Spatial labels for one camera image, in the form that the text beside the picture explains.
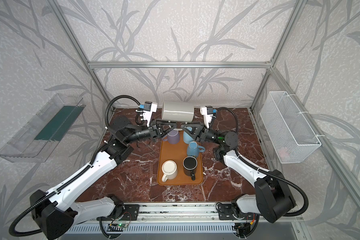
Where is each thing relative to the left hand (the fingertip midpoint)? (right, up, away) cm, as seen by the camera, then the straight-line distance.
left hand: (176, 124), depth 57 cm
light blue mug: (+3, -10, +40) cm, 41 cm away
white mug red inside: (-6, -25, +24) cm, 35 cm away
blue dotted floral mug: (+8, -15, +30) cm, 35 cm away
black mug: (+5, -22, +24) cm, 33 cm away
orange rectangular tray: (-3, -19, +39) cm, 44 cm away
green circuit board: (-27, -49, +14) cm, 58 cm away
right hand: (+2, -1, +3) cm, 4 cm away
